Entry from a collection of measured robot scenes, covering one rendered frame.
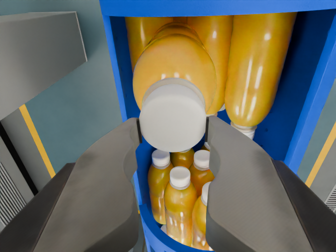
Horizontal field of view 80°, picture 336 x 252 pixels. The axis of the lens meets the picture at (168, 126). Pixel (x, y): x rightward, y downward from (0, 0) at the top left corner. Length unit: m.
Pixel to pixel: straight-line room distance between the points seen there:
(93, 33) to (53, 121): 0.82
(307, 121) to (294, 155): 0.04
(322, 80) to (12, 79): 0.94
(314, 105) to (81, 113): 1.66
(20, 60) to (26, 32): 0.13
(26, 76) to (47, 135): 1.07
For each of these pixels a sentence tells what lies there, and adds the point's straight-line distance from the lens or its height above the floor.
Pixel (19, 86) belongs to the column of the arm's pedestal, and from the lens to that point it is 1.00.
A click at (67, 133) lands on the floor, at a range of 1.94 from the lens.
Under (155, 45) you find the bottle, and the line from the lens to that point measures 0.16.
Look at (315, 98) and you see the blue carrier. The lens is 0.24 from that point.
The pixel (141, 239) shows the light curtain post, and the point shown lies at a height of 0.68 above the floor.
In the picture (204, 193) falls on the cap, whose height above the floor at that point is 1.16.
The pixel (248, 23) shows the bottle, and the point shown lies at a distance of 0.27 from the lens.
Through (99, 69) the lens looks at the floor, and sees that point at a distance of 1.55.
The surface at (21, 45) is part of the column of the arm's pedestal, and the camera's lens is 1.05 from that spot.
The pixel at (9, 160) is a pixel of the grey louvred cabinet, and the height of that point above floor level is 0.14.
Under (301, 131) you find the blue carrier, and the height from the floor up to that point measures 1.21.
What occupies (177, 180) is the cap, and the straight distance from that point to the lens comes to 0.38.
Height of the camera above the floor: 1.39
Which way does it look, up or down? 57 degrees down
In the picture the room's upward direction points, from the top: 175 degrees counter-clockwise
